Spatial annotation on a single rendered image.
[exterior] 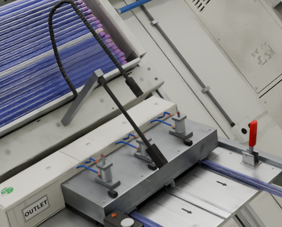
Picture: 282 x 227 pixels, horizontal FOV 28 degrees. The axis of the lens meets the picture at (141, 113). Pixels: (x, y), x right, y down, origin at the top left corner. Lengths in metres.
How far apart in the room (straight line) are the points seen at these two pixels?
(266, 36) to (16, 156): 1.18
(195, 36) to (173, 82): 0.43
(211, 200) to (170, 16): 2.63
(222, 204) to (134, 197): 0.17
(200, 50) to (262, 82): 1.48
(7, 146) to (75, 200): 0.19
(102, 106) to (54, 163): 0.21
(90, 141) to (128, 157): 0.10
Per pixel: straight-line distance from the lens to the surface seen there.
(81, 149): 1.22
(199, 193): 1.17
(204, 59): 3.62
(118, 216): 1.06
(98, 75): 1.08
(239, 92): 3.64
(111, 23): 1.46
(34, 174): 1.17
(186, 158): 1.20
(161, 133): 1.26
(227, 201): 1.14
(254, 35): 2.14
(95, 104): 1.32
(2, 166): 1.19
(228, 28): 2.21
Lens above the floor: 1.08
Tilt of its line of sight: 8 degrees up
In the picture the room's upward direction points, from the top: 36 degrees counter-clockwise
